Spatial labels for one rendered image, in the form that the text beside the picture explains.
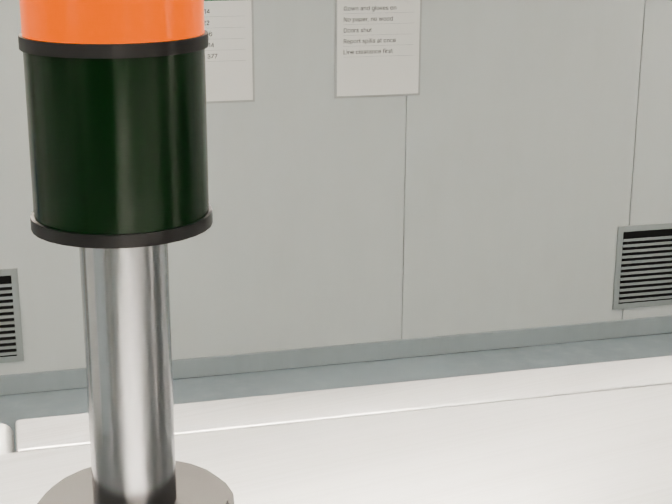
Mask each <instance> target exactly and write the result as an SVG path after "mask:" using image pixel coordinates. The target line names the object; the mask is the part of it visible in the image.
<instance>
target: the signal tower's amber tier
mask: <svg viewBox="0 0 672 504"><path fill-rule="evenodd" d="M19 1H20V16H21V32H22V36H23V37H25V38H27V39H32V40H37V41H45V42H56V43H75V44H128V43H149V42H163V41H173V40H181V39H187V38H193V37H197V36H200V35H202V34H204V32H205V30H204V0H19Z"/></svg>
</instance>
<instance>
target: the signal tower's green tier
mask: <svg viewBox="0 0 672 504"><path fill-rule="evenodd" d="M23 62H24V77H25V92H26V107H27V122H28V137H29V153H30V168H31V183H32V198H33V213H34V218H35V220H36V221H37V222H38V223H40V224H42V225H44V226H46V227H49V228H52V229H56V230H61V231H66V232H73V233H83V234H102V235H108V234H135V233H147V232H154V231H161V230H167V229H172V228H176V227H181V226H184V225H187V224H191V223H193V222H196V221H198V220H200V219H202V218H203V217H205V216H206V215H207V214H208V211H209V188H208V148H207V109H206V70H205V49H203V50H200V51H196V52H191V53H185V54H178V55H169V56H159V57H145V58H120V59H81V58H60V57H48V56H39V55H33V54H28V53H25V52H23Z"/></svg>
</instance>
